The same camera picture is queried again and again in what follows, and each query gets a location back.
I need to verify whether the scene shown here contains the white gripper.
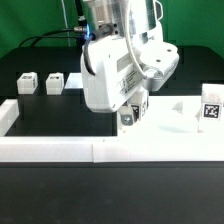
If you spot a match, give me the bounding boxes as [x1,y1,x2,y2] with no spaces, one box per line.
[81,36,179,125]

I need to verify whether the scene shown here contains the white square table top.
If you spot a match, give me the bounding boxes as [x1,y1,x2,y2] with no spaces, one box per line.
[116,95,224,138]

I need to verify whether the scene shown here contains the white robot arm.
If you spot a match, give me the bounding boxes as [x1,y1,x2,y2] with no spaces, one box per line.
[80,0,179,126]

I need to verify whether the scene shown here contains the white U-shaped obstacle fence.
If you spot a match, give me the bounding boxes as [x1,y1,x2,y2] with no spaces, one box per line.
[0,99,224,163]

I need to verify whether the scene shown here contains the white marker base plate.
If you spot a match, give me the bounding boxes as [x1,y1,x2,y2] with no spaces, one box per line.
[65,73,83,89]

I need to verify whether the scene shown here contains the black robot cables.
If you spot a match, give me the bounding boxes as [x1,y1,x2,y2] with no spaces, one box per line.
[18,0,89,48]

